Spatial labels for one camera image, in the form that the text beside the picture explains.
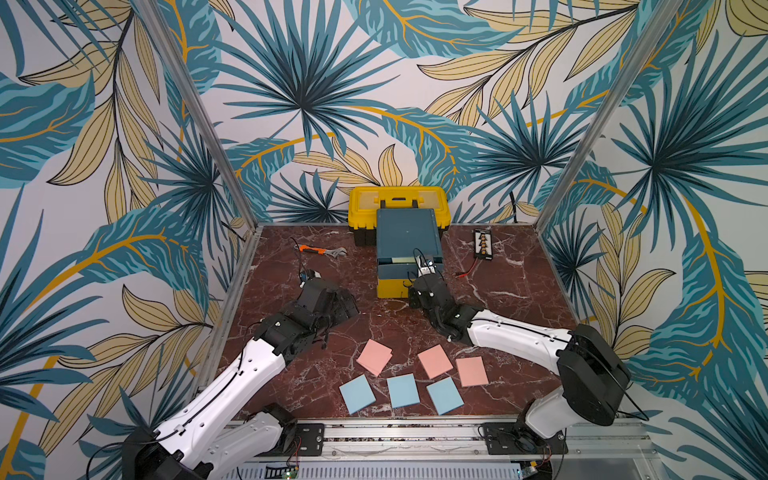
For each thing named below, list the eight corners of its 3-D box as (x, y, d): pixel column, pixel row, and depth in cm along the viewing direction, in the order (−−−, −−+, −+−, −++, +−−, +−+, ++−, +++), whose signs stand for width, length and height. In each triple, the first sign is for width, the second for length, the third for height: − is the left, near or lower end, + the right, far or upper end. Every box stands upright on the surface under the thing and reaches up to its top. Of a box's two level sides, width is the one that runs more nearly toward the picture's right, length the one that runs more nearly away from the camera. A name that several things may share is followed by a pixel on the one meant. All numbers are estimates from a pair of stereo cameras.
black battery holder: (473, 257, 113) (474, 253, 111) (473, 232, 121) (474, 228, 120) (491, 260, 112) (493, 256, 111) (490, 234, 121) (492, 230, 119)
